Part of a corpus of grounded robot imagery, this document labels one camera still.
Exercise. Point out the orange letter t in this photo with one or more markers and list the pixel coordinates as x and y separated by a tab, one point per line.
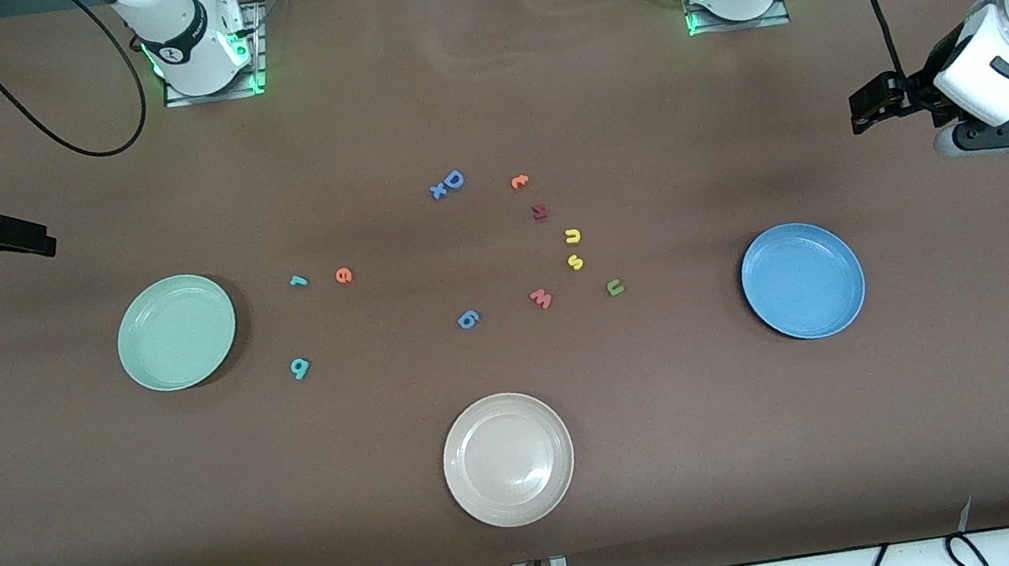
519	182

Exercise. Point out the beige plate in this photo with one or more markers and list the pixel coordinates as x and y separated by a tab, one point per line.
508	460

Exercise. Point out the blue letter x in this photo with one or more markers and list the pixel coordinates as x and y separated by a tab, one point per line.
438	191

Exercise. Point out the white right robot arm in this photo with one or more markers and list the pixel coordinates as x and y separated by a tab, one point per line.
188	40

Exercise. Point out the orange letter e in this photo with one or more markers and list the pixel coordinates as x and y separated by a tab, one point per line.
344	276

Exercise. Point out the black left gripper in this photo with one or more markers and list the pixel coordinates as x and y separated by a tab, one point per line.
916	92

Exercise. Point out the blue letter g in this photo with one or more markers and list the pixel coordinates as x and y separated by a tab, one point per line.
468	320

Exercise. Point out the blue plate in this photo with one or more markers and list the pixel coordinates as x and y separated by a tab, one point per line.
803	280

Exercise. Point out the teal letter r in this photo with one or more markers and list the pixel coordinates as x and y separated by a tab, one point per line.
298	280

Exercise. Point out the light green plate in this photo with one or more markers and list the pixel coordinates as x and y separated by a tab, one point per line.
176	333

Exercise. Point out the white paper tag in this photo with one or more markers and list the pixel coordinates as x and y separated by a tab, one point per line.
965	519

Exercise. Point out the brown table cover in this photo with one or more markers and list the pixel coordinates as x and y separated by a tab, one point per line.
793	440

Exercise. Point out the pink letter w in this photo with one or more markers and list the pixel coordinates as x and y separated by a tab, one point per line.
542	299

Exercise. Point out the dark red letter n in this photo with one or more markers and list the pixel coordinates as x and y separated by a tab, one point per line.
540	213

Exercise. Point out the teal letter a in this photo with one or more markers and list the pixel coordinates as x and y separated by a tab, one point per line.
300	368

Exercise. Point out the yellow letter u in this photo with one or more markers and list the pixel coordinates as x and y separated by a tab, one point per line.
567	238

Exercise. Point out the yellow letter s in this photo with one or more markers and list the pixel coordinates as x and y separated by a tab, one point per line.
575	262

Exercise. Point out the green letter u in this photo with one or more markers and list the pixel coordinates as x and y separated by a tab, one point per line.
615	292

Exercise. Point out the blue letter D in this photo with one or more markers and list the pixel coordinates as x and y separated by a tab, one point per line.
448	182

